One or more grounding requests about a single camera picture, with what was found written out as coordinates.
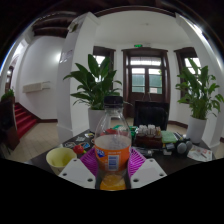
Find green packet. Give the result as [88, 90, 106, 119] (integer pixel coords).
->
[160, 130, 179, 145]

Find dark framed window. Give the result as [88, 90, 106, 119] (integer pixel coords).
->
[173, 47, 204, 98]
[92, 45, 117, 91]

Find brown box with white cups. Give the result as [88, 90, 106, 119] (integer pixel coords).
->
[135, 124, 163, 149]

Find red carpeted staircase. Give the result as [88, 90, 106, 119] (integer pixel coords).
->
[13, 102, 38, 139]

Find black chair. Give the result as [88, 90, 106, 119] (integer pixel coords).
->
[133, 99, 170, 131]

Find potted plant in white pot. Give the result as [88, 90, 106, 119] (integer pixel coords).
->
[63, 53, 124, 134]
[175, 58, 224, 145]

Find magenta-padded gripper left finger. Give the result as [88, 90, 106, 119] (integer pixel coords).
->
[58, 147, 101, 190]

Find orange drink bottle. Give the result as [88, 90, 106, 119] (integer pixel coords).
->
[94, 95, 133, 192]

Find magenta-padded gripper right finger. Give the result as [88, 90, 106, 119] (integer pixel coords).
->
[126, 147, 168, 190]

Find printed paper leaflet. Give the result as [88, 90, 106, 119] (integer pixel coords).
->
[187, 144, 214, 163]

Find flat black device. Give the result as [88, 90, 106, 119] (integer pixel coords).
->
[134, 147, 154, 157]

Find grey round headphones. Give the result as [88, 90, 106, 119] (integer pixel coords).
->
[175, 138, 194, 155]

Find pale yellow mug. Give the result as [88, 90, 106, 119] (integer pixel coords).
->
[45, 143, 87, 176]

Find small green plant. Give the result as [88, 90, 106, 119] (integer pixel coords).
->
[0, 88, 16, 103]

